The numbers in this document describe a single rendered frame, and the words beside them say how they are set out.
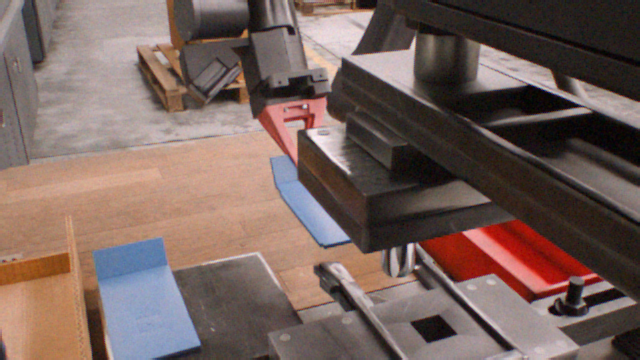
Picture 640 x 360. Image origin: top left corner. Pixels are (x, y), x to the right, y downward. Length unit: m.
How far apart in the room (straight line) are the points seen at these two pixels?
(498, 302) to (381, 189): 0.22
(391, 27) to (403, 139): 0.46
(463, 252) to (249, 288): 0.22
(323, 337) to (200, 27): 0.34
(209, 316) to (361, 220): 0.30
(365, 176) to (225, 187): 0.55
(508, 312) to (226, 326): 0.25
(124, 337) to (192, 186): 0.35
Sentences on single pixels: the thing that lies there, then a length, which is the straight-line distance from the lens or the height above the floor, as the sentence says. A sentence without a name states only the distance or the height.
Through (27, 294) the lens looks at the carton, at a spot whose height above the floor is 0.91.
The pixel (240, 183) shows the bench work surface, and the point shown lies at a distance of 0.88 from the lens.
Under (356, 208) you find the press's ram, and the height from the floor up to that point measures 1.13.
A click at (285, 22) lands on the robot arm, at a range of 0.69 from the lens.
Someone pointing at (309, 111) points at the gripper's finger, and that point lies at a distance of 0.67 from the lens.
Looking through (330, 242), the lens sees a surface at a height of 0.99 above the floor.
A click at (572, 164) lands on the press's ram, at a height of 1.17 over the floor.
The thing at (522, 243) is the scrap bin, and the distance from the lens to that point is 0.76.
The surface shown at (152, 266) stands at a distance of 0.67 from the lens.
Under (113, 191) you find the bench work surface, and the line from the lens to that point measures 0.90.
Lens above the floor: 1.29
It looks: 26 degrees down
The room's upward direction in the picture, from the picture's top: straight up
